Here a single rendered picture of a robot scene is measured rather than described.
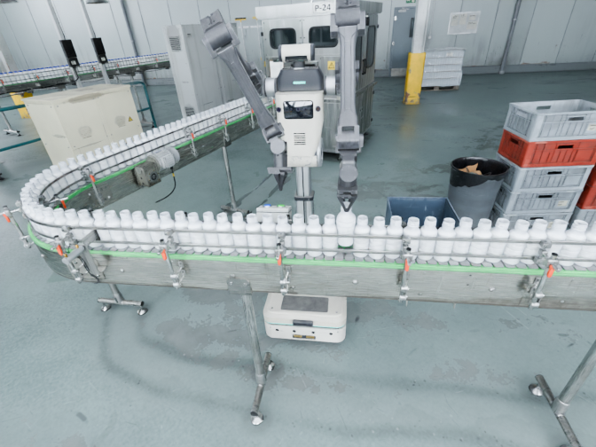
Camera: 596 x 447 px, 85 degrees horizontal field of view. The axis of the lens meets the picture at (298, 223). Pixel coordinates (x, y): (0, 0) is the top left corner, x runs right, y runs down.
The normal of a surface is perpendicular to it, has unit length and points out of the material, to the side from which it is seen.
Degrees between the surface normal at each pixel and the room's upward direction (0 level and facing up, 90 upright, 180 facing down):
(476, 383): 0
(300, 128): 90
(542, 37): 90
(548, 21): 90
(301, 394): 0
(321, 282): 90
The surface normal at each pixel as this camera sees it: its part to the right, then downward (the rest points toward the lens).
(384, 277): -0.13, 0.52
